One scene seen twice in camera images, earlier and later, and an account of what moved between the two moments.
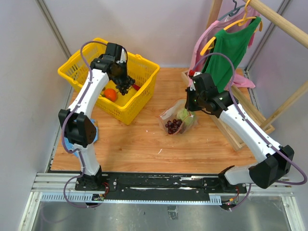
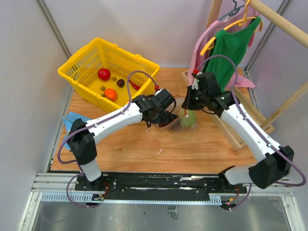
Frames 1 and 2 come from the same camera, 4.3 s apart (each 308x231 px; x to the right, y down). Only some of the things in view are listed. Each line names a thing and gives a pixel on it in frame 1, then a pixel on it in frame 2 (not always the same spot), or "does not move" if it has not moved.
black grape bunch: x=123 y=83 to x=166 y=118
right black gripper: x=188 y=105 does not move
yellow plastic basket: x=126 y=108 does not move
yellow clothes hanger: x=210 y=44 does not move
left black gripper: x=125 y=66 to x=154 y=121
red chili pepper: x=136 y=87 does not move
